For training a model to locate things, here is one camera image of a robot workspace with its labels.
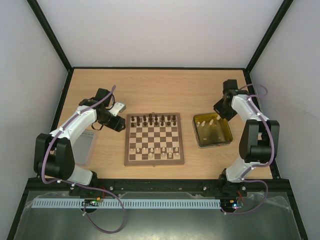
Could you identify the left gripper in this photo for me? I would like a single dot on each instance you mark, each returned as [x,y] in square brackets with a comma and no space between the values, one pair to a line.
[117,125]

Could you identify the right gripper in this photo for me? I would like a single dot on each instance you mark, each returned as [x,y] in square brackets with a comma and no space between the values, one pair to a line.
[221,110]

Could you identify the gold tin with pieces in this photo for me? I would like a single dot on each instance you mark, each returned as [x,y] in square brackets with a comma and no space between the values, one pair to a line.
[211,130]

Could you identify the wooden chess board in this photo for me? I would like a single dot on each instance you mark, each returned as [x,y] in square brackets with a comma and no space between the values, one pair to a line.
[153,139]

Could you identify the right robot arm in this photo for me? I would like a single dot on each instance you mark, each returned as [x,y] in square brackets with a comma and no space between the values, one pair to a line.
[259,140]

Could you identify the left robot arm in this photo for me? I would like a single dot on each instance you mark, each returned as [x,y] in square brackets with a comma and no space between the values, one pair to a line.
[54,159]

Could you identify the silver tin lid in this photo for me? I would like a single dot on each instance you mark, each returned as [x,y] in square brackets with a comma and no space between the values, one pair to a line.
[84,147]

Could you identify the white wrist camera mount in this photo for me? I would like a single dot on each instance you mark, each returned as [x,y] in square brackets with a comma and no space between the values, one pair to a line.
[117,108]

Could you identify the black frame rail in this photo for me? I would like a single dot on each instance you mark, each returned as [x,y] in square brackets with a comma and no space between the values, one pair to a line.
[206,188]

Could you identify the grey slotted cable duct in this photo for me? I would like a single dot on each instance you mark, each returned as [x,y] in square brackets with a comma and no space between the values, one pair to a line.
[73,203]

